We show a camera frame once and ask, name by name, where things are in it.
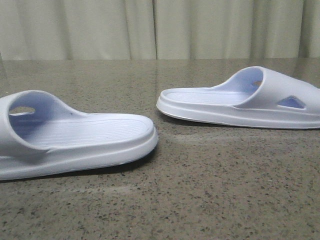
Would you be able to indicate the light blue slipper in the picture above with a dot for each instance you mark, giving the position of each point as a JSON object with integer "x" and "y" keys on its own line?
{"x": 40, "y": 135}
{"x": 253, "y": 97}

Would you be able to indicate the pale green curtain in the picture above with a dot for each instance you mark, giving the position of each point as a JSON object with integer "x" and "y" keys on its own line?
{"x": 158, "y": 29}

